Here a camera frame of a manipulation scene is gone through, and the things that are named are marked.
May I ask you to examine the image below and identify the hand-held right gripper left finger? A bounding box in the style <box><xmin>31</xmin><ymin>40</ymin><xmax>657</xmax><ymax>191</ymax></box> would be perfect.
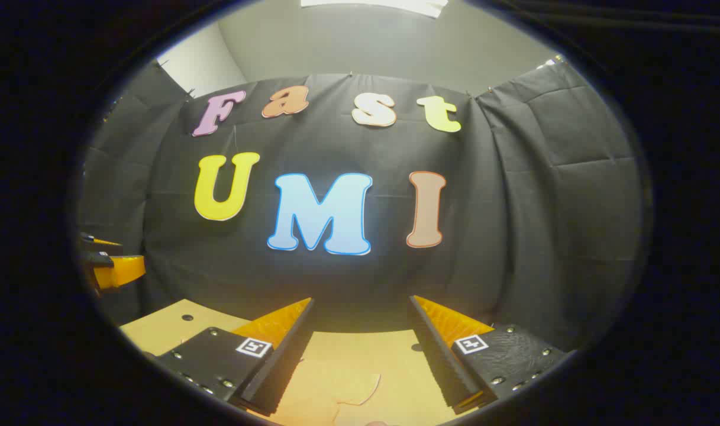
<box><xmin>156</xmin><ymin>298</ymin><xmax>315</xmax><ymax>417</ymax></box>

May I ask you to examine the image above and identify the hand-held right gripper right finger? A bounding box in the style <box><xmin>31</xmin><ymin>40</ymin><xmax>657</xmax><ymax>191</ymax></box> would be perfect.
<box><xmin>408</xmin><ymin>295</ymin><xmax>567</xmax><ymax>415</ymax></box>

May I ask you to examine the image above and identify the orange T-shirt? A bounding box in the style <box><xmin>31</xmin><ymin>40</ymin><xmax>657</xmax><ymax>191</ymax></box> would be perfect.
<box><xmin>274</xmin><ymin>355</ymin><xmax>396</xmax><ymax>426</ymax></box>

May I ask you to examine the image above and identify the black backdrop cloth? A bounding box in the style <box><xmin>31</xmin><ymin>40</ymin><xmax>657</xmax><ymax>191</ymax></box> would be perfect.
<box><xmin>76</xmin><ymin>56</ymin><xmax>644</xmax><ymax>353</ymax></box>

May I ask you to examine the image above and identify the white ceiling light panel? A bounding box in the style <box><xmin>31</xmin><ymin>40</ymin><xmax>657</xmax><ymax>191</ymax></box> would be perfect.
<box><xmin>301</xmin><ymin>0</ymin><xmax>449</xmax><ymax>18</ymax></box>

